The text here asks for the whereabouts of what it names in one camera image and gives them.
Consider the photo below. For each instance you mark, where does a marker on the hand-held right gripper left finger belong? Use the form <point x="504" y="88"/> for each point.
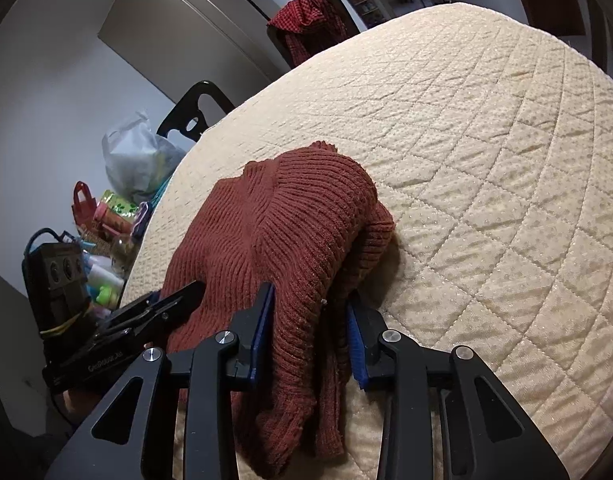
<point x="261" y="340"/>

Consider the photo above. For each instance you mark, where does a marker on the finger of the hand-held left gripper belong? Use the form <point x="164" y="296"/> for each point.
<point x="141" y="321"/>
<point x="161" y="300"/>

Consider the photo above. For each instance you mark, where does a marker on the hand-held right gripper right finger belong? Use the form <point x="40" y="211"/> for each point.
<point x="357" y="350"/>

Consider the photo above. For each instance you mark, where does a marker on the rust red knit sweater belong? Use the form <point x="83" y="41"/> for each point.
<point x="286" y="220"/>

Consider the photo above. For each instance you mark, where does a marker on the white plastic bottle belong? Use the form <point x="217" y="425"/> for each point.
<point x="104" y="275"/>

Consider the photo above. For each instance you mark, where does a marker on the clear glass jar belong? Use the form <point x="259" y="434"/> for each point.
<point x="121" y="250"/>

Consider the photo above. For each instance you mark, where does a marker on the purple flip-flop sandal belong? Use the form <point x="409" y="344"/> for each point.
<point x="141" y="220"/>

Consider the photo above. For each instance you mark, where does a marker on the small red tote bag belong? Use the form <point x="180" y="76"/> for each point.
<point x="79" y="210"/>

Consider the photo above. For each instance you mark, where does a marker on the green and pink packet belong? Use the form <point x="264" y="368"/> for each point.
<point x="114" y="207"/>

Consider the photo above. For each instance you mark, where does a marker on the translucent white plastic bag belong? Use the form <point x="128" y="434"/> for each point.
<point x="131" y="160"/>

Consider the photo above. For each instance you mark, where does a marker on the beige quilted blanket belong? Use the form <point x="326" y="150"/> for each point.
<point x="486" y="185"/>

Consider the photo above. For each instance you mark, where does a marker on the black chair with oval cutout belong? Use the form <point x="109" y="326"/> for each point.
<point x="206" y="91"/>

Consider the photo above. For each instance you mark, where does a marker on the large taupe door panel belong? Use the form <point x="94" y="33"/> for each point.
<point x="186" y="25"/>

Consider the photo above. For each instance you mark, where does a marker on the red checkered garment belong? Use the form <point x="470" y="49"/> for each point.
<point x="306" y="15"/>

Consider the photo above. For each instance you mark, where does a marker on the black chair draped with garment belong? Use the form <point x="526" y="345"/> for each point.
<point x="346" y="15"/>

